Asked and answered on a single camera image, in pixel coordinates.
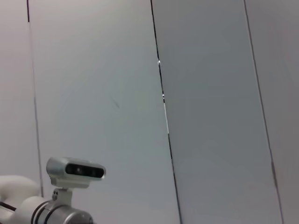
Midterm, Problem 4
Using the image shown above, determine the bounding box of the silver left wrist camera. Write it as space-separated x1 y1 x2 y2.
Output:
46 156 107 189

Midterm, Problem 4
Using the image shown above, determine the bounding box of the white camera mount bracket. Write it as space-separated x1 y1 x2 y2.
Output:
51 185 75 204

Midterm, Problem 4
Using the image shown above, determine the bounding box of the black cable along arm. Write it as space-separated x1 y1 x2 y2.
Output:
0 201 17 212

